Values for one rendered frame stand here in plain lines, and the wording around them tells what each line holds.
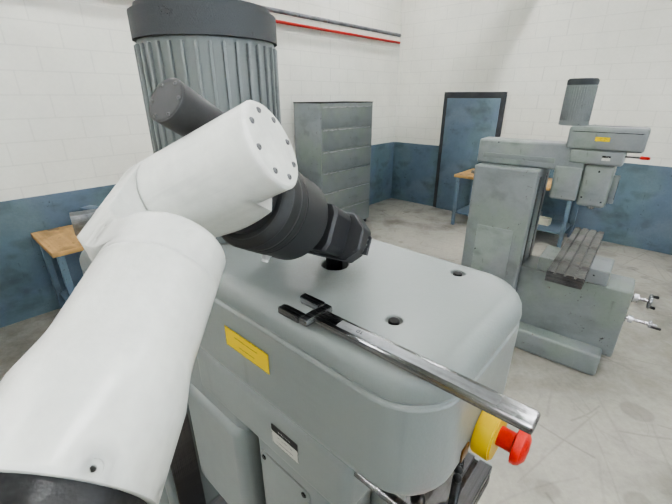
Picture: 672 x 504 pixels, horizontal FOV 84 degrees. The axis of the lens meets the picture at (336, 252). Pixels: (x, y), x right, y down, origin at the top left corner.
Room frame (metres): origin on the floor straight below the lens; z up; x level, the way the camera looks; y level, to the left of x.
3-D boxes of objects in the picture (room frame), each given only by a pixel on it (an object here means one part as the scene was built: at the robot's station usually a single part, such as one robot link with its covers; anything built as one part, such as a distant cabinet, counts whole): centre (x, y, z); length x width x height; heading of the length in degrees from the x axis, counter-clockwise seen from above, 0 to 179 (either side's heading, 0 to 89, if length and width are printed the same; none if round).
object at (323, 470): (0.48, 0.03, 1.68); 0.34 x 0.24 x 0.10; 48
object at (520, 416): (0.27, -0.04, 1.89); 0.24 x 0.04 x 0.01; 49
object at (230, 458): (0.59, 0.15, 1.47); 0.24 x 0.19 x 0.26; 138
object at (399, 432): (0.46, 0.01, 1.81); 0.47 x 0.26 x 0.16; 48
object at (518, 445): (0.29, -0.19, 1.76); 0.04 x 0.03 x 0.04; 138
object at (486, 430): (0.30, -0.17, 1.76); 0.06 x 0.02 x 0.06; 138
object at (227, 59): (0.62, 0.19, 2.05); 0.20 x 0.20 x 0.32
